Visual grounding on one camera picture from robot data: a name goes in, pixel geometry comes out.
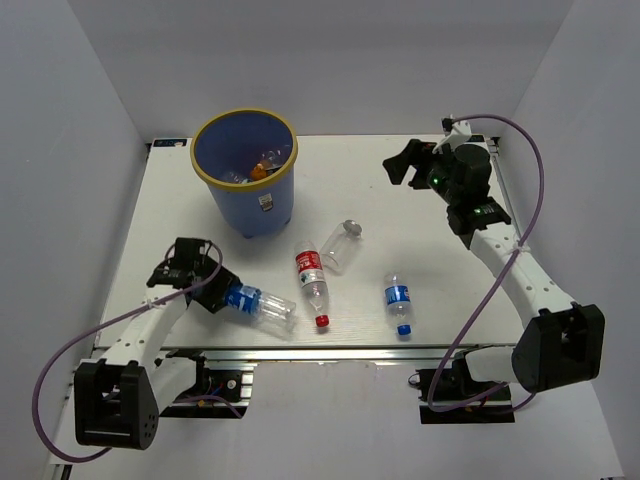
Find clear jar with grey lid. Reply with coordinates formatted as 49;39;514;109
320;219;363;274

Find blue cap Pepsi bottle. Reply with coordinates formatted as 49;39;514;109
384;272;414;338

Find aluminium table rail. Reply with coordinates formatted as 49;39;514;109
99;344;521;364

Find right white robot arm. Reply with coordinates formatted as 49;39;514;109
383;139;605;399

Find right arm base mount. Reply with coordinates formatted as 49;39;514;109
407;368;515;425

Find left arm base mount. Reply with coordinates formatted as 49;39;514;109
151;349;254;419

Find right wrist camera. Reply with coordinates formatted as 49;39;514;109
432;117;472;154

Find orange juice bottle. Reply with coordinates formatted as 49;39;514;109
250;163;269;181

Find blue label water bottle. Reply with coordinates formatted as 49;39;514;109
225;284;296;338

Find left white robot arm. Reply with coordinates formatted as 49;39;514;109
74;238;240;450

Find clear bottle with yellow cap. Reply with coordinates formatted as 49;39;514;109
259;148;290;175

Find blue bin with yellow rim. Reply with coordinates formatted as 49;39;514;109
190;109;298;238

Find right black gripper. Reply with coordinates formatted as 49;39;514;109
383;140;461;206

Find red label water bottle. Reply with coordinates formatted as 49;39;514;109
294;240;330;329

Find clear bottle with green label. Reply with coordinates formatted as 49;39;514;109
221;170;251;184

